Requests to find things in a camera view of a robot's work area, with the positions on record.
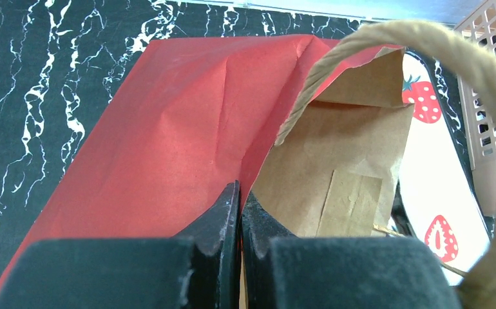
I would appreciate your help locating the peach desk organizer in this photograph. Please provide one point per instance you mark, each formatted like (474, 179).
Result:
(479, 107)

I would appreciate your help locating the red brown paper bag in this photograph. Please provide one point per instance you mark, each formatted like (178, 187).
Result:
(314, 128)

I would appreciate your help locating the strawberry print tray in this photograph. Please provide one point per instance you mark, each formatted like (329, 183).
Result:
(435, 177)

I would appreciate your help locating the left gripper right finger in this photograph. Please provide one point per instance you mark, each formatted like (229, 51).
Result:
(286, 271)

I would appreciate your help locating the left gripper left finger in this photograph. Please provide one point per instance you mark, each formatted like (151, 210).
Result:
(197, 268)

